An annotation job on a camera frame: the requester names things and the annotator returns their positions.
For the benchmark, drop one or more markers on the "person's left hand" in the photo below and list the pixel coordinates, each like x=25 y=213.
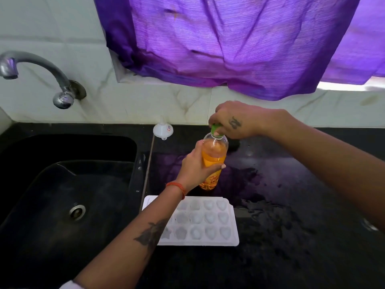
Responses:
x=192 y=171

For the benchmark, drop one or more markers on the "person's right hand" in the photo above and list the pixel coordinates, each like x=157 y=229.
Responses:
x=249 y=120

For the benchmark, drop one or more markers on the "orange juice bottle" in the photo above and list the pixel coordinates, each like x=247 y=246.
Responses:
x=215 y=153

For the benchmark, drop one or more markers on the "green bottle cap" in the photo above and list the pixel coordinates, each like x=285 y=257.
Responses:
x=216 y=129

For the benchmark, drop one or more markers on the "white plastic funnel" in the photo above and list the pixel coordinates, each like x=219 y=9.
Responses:
x=162 y=130

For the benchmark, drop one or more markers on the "white ice cube tray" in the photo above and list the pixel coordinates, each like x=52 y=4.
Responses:
x=210 y=219

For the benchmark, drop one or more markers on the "person's left forearm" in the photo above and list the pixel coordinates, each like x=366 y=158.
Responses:
x=135 y=246

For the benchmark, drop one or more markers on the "person's right forearm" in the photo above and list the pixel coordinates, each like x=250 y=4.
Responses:
x=331 y=159

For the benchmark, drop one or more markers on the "purple curtain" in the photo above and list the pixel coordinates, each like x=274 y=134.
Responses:
x=240 y=42

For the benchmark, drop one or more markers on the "chrome sink drain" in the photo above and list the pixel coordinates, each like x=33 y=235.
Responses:
x=77 y=212

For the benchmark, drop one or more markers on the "black stone sink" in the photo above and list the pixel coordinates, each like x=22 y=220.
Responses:
x=45 y=192

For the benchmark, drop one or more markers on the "pink striped shirt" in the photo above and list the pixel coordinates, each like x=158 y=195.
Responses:
x=70 y=285

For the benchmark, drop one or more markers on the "chrome wall tap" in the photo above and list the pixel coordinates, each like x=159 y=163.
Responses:
x=64 y=99

